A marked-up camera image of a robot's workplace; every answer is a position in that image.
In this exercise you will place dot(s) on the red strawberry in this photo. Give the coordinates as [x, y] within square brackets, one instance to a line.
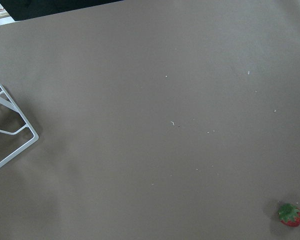
[289, 215]

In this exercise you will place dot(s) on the black tripod case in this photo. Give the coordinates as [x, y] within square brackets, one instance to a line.
[21, 10]

